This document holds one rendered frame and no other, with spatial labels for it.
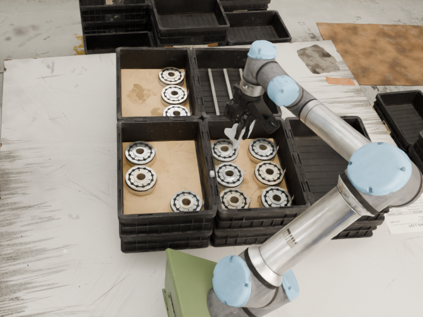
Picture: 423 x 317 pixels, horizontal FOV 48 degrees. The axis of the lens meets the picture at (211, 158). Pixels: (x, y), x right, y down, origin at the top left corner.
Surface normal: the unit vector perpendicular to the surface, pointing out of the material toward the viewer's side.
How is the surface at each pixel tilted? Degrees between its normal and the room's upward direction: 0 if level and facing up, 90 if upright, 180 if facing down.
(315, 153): 0
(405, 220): 0
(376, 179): 39
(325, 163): 0
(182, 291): 44
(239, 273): 54
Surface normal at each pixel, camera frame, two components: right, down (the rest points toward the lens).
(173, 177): 0.11, -0.63
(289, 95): 0.42, 0.69
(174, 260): 0.74, -0.55
